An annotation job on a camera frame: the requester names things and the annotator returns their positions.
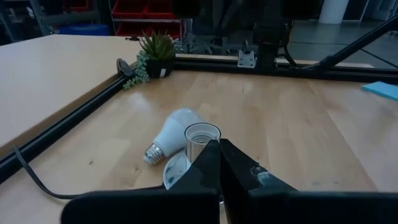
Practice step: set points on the black frame clamp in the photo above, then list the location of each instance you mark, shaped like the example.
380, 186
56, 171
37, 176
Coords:
124, 67

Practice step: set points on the red storage bin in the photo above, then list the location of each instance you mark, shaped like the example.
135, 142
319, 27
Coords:
160, 7
129, 7

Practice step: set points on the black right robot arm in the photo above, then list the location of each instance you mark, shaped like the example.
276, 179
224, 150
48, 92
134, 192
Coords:
270, 34

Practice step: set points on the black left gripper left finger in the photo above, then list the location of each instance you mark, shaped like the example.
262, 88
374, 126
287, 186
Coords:
186, 205

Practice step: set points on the blue container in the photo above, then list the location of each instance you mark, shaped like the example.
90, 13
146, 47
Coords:
84, 29

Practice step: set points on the light wooden desk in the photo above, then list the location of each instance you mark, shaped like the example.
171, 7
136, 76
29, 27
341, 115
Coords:
62, 68

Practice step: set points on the white lightbulb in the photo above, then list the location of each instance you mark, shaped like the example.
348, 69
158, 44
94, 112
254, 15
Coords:
174, 133

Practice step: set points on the grey metal shelf rack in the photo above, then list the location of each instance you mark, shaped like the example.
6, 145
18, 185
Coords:
66, 17

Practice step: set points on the potted green succulent plant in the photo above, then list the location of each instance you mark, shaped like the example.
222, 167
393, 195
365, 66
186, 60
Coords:
158, 49

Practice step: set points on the blue sticky note pad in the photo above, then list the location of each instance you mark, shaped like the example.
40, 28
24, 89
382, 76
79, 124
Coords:
381, 90

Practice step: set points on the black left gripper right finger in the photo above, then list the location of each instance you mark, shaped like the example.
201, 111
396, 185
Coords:
280, 208

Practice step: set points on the white pillar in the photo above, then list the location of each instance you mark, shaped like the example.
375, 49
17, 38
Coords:
332, 11

